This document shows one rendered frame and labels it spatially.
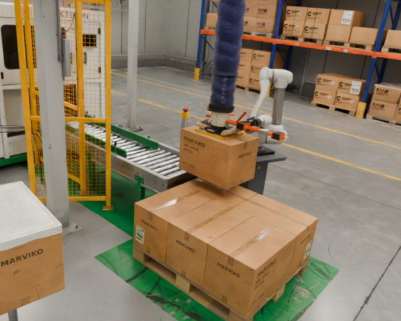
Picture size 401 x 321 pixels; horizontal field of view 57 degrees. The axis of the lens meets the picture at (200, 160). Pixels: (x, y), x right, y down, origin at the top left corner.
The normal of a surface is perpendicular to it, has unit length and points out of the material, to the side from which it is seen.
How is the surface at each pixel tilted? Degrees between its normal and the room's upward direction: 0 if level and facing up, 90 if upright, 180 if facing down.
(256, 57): 90
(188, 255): 90
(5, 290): 90
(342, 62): 90
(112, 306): 0
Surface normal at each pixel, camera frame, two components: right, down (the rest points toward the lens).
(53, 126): 0.76, 0.30
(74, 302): 0.09, -0.93
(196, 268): -0.64, 0.22
